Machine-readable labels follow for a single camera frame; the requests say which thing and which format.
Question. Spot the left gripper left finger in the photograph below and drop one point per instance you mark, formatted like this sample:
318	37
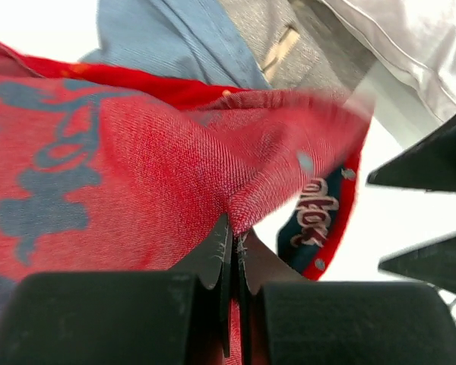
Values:
177	316

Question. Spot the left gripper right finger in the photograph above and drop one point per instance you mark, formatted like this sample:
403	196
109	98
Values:
287	319

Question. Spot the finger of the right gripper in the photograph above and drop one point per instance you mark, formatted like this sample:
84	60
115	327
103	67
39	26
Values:
434	263
428	165

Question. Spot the red pillowcase with grey print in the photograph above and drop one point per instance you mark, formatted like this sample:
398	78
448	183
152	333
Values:
110	169

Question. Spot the white bare pillow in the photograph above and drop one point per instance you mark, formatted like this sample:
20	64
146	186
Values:
414	40

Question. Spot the beige grey pillowcase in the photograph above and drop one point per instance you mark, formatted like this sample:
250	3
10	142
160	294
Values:
301	44

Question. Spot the blue grey pillowcase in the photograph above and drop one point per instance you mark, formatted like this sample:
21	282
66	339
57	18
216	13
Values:
181	39

